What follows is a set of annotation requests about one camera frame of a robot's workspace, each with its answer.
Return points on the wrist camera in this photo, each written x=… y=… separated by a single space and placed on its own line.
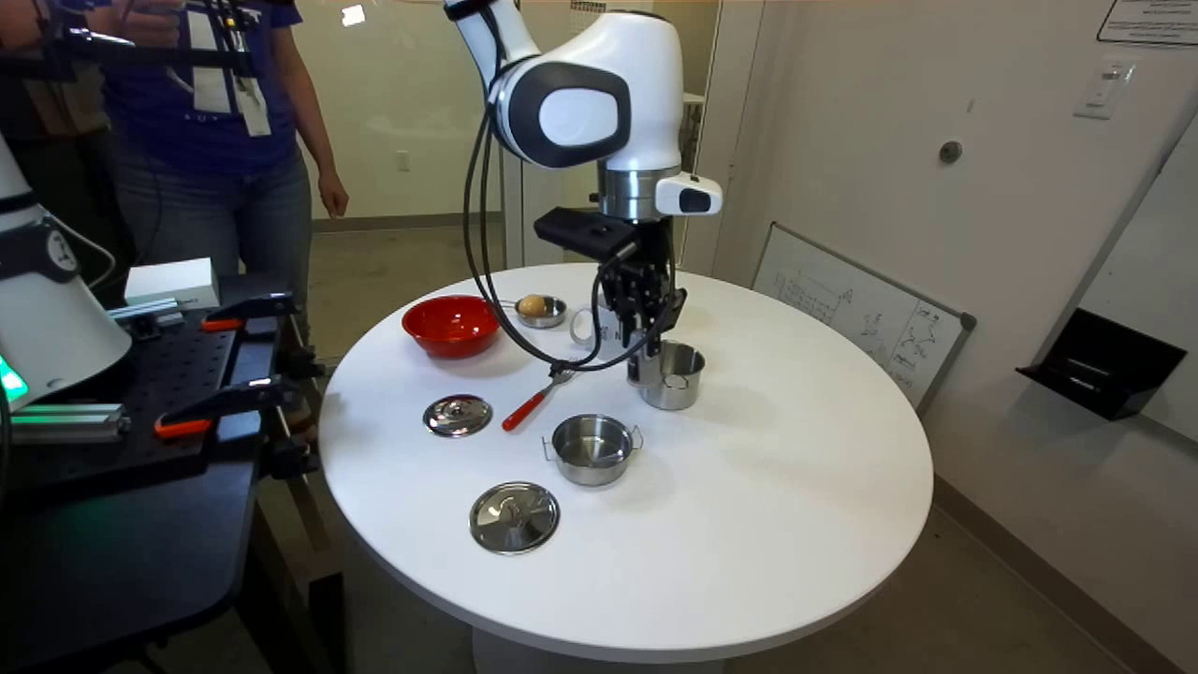
x=580 y=232

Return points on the white mug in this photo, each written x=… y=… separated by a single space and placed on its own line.
x=590 y=328

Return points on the small steel lid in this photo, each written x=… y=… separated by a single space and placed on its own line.
x=458 y=416

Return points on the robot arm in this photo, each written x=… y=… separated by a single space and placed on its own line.
x=646 y=65

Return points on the black wall tray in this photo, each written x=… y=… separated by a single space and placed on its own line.
x=1104 y=365

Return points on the small steel bowl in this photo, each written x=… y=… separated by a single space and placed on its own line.
x=554 y=315

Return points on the white box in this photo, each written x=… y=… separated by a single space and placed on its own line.
x=173 y=279

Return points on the red bowl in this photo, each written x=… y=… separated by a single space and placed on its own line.
x=451 y=328

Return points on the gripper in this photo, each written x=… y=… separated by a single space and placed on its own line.
x=657 y=251

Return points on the light switch plate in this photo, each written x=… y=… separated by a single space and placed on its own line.
x=1106 y=89

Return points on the steel cup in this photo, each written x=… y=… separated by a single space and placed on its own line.
x=676 y=384

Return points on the leaning whiteboard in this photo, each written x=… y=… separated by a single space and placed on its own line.
x=856 y=314

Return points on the wall socket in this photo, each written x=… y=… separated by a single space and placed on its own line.
x=402 y=160

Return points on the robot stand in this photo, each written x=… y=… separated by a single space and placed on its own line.
x=122 y=524

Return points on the aluminium rail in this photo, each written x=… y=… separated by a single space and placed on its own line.
x=145 y=309
x=70 y=421

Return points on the large steel lid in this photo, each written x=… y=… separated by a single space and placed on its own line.
x=514 y=518

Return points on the wall sign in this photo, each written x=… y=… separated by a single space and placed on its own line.
x=1151 y=21

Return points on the person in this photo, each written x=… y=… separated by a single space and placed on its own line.
x=215 y=140

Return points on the round wall knob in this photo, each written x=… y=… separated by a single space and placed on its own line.
x=951 y=152

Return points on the yellowish egg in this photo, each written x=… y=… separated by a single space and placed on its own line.
x=532 y=305

